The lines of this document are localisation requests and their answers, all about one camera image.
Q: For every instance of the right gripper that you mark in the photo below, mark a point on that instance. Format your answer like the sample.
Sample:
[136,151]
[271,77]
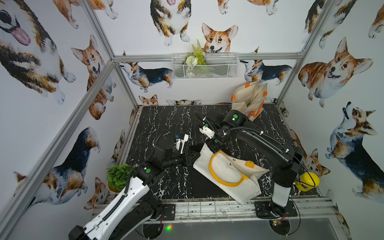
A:
[213,148]

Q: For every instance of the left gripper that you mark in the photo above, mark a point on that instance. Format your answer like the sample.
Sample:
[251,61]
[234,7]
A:
[186,159]

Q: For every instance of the cream bag yellow handles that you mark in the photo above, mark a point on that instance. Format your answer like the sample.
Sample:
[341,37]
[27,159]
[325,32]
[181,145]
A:
[237,178]

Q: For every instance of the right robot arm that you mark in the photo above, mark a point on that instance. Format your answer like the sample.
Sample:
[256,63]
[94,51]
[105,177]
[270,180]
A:
[236,125]

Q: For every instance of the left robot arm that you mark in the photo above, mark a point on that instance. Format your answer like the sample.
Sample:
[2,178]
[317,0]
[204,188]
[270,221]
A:
[135,204]

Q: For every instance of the green leafy plant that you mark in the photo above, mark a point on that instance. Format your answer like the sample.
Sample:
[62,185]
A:
[117,176]

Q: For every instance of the green fern with white flower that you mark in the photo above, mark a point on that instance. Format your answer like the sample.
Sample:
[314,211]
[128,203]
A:
[194,59]

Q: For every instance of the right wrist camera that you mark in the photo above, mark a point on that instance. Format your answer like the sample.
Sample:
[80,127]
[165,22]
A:
[207,131]

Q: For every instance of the cream bag orange handles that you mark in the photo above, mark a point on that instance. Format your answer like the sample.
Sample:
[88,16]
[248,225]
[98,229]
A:
[249,99]

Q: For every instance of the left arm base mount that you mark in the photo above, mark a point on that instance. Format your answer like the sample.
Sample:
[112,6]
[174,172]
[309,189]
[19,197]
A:
[162,212]

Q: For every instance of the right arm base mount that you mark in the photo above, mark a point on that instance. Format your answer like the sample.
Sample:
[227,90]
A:
[271,211]

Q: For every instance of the white wire wall basket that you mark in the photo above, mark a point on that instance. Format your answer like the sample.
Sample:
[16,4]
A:
[219,66]

